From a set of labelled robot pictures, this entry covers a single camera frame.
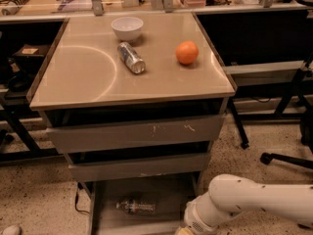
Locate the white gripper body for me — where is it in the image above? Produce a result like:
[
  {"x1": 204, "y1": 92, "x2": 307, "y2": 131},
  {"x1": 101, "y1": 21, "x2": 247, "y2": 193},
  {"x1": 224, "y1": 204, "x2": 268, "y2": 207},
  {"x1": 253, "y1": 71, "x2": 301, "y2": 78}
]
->
[{"x1": 184, "y1": 196, "x2": 216, "y2": 235}]

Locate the clear plastic water bottle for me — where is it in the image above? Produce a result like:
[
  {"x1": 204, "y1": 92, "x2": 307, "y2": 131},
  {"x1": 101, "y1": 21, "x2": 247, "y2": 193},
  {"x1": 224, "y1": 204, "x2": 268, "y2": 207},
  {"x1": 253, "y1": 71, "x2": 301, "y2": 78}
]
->
[{"x1": 115, "y1": 199, "x2": 156, "y2": 215}]

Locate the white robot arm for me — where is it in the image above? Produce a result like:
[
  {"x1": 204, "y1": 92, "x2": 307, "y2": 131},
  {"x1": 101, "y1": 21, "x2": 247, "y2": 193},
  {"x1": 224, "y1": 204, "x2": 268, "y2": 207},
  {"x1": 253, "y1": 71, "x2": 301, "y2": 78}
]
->
[{"x1": 175, "y1": 174, "x2": 313, "y2": 235}]

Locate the grey bottom drawer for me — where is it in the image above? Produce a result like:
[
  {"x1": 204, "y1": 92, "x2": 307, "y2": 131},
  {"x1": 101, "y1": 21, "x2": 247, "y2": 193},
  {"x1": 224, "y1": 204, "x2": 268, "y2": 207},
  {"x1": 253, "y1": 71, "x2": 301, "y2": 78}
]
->
[{"x1": 88, "y1": 173, "x2": 197, "y2": 235}]

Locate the grey drawer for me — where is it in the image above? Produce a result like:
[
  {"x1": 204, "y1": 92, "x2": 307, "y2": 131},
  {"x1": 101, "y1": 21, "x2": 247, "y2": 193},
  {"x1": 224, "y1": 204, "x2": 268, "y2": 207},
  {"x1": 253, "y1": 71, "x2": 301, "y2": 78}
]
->
[
  {"x1": 88, "y1": 173, "x2": 197, "y2": 235},
  {"x1": 68, "y1": 153, "x2": 210, "y2": 182},
  {"x1": 47, "y1": 115, "x2": 224, "y2": 154}
]

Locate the grey middle drawer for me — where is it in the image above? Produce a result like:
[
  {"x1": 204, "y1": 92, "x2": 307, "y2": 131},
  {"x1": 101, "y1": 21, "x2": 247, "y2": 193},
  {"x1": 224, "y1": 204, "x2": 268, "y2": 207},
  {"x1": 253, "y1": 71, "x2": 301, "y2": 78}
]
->
[{"x1": 68, "y1": 153, "x2": 210, "y2": 182}]

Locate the grey top drawer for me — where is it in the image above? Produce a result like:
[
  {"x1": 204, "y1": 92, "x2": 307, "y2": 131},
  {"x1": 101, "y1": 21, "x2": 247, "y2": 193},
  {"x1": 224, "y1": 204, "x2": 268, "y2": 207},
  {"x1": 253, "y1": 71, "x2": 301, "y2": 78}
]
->
[{"x1": 47, "y1": 115, "x2": 224, "y2": 154}]

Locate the grey drawer cabinet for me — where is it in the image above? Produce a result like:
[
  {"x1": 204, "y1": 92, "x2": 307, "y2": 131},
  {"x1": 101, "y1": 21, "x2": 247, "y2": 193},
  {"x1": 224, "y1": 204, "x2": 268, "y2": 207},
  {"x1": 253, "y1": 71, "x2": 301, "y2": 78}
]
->
[{"x1": 26, "y1": 11, "x2": 238, "y2": 235}]

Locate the orange fruit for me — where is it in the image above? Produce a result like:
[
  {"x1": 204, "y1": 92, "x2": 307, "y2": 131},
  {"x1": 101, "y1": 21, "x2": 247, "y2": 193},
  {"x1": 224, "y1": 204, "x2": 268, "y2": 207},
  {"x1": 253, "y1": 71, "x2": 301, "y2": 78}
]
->
[{"x1": 175, "y1": 41, "x2": 199, "y2": 65}]

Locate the white object on floor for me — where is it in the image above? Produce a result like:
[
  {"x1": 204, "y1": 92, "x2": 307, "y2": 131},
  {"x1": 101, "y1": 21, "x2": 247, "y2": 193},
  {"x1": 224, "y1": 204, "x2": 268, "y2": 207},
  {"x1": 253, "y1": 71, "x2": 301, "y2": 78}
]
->
[{"x1": 1, "y1": 225, "x2": 22, "y2": 235}]

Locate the silver soda can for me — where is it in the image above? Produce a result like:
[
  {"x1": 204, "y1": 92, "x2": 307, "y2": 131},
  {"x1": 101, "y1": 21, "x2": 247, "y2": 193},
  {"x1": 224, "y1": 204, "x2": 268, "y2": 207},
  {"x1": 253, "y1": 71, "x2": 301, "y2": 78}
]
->
[{"x1": 117, "y1": 42, "x2": 146, "y2": 74}]

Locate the white ceramic bowl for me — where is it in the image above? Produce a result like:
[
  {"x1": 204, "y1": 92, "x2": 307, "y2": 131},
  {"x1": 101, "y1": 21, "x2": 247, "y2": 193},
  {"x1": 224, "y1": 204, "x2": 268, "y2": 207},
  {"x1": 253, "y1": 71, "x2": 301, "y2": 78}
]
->
[{"x1": 111, "y1": 17, "x2": 144, "y2": 42}]

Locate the dark box with label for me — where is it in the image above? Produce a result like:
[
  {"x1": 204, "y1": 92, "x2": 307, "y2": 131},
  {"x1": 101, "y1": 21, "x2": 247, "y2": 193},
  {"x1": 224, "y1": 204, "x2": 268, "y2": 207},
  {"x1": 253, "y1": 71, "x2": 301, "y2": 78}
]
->
[{"x1": 13, "y1": 44, "x2": 50, "y2": 66}]

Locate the black coiled spring tool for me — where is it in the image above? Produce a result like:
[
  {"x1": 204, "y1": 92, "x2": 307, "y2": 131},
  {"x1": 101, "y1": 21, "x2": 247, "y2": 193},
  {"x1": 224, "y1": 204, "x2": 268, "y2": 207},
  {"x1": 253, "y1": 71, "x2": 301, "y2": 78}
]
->
[{"x1": 1, "y1": 0, "x2": 29, "y2": 16}]

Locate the black cable on floor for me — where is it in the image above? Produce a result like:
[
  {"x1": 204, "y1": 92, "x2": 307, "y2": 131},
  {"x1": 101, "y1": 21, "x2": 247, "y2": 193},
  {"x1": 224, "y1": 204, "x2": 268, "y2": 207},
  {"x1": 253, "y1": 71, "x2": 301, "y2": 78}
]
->
[{"x1": 74, "y1": 182, "x2": 91, "y2": 215}]

